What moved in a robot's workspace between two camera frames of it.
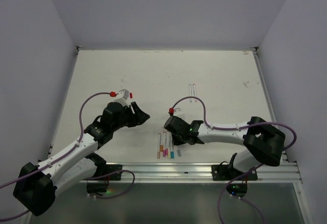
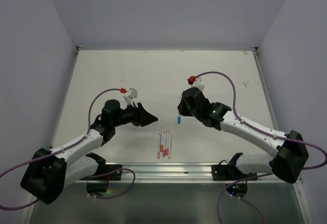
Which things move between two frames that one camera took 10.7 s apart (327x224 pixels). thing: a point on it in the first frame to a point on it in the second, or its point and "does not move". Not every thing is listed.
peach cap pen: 159,146 does not move
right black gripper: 177,141 to 182,109
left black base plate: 110,169 does not move
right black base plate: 225,172 does not move
